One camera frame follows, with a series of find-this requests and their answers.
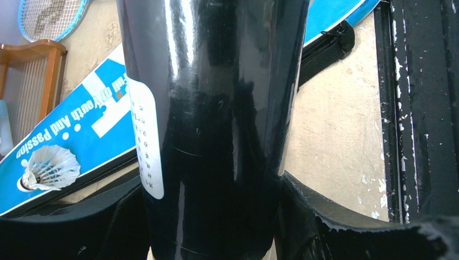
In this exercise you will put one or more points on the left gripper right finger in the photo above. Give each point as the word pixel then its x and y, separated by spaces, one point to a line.
pixel 312 226

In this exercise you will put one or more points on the far blue badminton racket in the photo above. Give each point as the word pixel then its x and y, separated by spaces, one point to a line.
pixel 50 19

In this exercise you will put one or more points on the blue racket bag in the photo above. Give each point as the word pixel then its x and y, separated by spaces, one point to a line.
pixel 94 121

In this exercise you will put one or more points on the black shuttlecock tube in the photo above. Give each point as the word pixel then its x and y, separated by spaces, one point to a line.
pixel 212 86

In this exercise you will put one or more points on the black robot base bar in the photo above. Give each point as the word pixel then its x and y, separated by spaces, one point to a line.
pixel 417 59

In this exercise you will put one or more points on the white shuttlecock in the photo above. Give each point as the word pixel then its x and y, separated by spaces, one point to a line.
pixel 49 168

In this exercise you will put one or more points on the wooden three-tier shelf rack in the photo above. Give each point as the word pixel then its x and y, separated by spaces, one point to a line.
pixel 31 83

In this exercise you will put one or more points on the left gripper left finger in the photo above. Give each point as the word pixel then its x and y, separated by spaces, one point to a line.
pixel 110 225

